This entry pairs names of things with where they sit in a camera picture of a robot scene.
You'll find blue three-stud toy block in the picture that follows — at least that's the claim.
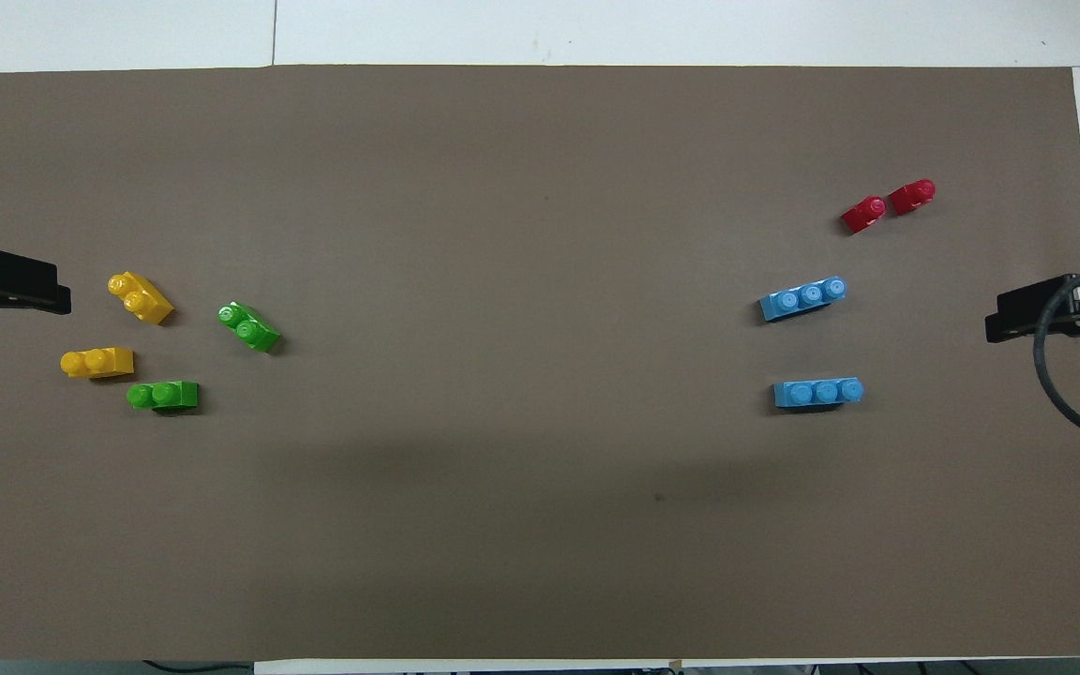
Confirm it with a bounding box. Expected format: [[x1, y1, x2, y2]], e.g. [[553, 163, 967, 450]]
[[773, 377, 865, 410], [758, 276, 848, 323]]

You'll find red one-stud toy block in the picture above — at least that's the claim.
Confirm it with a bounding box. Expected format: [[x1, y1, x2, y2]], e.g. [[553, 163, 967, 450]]
[[841, 196, 888, 235], [889, 179, 937, 217]]

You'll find green two-stud toy block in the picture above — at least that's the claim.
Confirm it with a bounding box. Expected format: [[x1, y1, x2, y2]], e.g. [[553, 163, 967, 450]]
[[127, 381, 200, 412], [218, 302, 282, 354]]

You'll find yellow two-stud toy block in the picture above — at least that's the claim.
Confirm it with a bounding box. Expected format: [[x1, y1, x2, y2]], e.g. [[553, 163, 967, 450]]
[[60, 347, 135, 380], [108, 271, 174, 326]]

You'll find brown paper table mat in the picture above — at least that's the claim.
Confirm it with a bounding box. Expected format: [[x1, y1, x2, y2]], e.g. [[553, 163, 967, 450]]
[[0, 65, 1080, 663]]

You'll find black floor cable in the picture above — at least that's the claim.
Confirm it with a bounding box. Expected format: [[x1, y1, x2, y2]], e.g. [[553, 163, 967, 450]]
[[142, 660, 255, 675]]

